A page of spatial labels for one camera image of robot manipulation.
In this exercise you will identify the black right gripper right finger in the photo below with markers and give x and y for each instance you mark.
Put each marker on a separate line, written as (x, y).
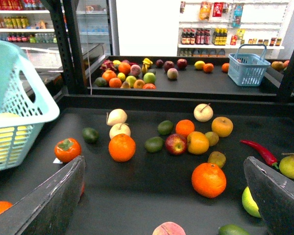
(274, 195)

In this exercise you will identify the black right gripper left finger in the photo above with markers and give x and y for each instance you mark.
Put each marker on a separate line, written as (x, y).
(48, 209)

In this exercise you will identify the yellow lemon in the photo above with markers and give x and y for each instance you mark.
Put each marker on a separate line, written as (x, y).
(199, 65)
(12, 142)

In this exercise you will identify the teal plastic shopping basket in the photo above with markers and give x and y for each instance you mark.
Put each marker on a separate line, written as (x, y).
(24, 99)

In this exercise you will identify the blue basket on far shelf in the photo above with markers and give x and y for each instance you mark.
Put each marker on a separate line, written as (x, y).
(248, 69)

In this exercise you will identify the far orange beside lemon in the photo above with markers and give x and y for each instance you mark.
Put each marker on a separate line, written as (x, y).
(208, 68)

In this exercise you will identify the white sauce shelf unit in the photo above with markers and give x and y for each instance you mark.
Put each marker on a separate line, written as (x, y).
(215, 28)

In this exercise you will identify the white drinks shelf unit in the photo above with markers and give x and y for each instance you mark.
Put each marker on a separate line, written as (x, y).
(25, 21)

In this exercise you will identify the yellow-green pear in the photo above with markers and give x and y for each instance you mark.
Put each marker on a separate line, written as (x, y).
(286, 165)

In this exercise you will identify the red chili pepper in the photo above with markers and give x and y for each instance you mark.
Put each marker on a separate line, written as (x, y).
(268, 157)

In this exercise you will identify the orange persimmon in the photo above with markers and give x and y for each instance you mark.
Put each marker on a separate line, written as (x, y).
(67, 149)

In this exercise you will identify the large orange front right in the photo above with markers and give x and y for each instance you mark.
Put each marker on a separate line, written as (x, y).
(208, 180)

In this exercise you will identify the brown kiwi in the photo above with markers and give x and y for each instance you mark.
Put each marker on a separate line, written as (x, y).
(217, 158)

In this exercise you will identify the dark green avocado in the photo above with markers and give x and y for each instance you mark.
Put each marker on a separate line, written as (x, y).
(90, 135)

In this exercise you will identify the small green-yellow fruit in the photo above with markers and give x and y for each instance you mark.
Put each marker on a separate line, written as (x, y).
(212, 137)

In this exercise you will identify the yellow apple right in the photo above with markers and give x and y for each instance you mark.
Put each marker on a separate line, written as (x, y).
(222, 126)

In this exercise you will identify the large mandarin orange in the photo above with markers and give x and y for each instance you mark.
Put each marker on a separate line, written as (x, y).
(122, 148)

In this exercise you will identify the yellow-orange apple front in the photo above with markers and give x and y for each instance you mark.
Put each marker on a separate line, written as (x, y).
(197, 143)

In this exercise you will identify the white apple front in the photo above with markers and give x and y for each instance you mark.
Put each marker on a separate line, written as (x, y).
(119, 128)

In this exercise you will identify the white pear left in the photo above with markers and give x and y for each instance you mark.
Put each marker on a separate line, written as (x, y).
(116, 116)

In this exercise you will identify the white apple with stem right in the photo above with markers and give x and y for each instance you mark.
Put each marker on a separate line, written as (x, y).
(203, 112)

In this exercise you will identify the orange near tray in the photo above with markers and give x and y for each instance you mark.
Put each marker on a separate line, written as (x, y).
(184, 127)

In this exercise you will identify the green lime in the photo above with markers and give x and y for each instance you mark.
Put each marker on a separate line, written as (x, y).
(165, 127)
(154, 144)

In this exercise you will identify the red tomato far tray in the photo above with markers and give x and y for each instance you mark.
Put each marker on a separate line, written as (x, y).
(149, 86)

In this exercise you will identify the peach far tray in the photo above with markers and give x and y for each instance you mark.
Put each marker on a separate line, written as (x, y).
(172, 73)

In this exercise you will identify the green apple far tray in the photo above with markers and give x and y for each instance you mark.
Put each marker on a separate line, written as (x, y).
(149, 78)

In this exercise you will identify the dark red apple far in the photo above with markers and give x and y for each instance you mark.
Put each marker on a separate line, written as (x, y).
(168, 65)

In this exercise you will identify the black shelf upright post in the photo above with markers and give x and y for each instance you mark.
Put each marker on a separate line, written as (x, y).
(63, 20)

